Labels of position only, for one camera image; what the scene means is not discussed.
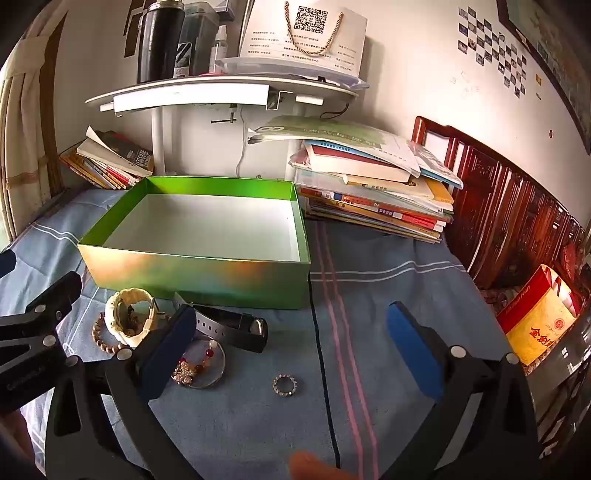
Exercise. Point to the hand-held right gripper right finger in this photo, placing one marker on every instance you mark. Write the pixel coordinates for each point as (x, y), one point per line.
(413, 355)

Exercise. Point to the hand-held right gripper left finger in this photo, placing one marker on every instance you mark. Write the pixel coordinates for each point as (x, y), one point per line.
(166, 350)

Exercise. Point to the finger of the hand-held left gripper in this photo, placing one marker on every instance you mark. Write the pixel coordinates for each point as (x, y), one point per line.
(69, 288)
(7, 264)

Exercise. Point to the flower brooch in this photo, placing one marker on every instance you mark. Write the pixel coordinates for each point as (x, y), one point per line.
(184, 373)

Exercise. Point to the white wristwatch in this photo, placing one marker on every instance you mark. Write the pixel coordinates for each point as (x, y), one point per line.
(113, 318)

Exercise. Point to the silver bangle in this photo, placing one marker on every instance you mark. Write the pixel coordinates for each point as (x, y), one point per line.
(223, 364)

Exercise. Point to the black wristwatch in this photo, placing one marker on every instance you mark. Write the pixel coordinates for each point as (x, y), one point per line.
(231, 330)

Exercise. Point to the green cardboard box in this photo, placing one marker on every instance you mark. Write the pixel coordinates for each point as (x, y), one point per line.
(194, 277)

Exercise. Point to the person's right hand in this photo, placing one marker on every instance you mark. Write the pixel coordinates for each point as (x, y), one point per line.
(318, 468)

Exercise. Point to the blue striped cloth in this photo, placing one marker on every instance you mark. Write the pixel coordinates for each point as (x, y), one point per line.
(369, 277)

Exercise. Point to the red and yellow box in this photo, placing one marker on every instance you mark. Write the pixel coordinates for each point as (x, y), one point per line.
(535, 323)

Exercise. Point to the beige curtain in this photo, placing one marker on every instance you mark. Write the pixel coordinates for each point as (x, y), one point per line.
(23, 138)

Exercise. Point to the small stack of books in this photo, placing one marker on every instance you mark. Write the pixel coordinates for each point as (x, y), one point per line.
(111, 161)

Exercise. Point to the carved wooden headboard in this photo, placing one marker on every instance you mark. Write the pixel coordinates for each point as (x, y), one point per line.
(498, 207)

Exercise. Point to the large stack of books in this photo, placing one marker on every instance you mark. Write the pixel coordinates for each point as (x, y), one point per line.
(369, 184)

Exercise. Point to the white desk lamp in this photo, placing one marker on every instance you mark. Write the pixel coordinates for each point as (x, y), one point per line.
(184, 92)

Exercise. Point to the black bottle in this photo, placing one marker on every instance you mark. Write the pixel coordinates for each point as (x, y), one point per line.
(159, 46)

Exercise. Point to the dark green container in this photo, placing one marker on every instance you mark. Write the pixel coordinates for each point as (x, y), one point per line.
(198, 37)

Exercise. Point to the white paper bag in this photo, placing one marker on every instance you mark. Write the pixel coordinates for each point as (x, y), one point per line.
(277, 46)

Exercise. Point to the wall photo collage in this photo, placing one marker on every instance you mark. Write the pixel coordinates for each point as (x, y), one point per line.
(494, 46)

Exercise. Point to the framed wall picture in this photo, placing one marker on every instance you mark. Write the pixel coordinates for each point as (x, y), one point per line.
(554, 60)

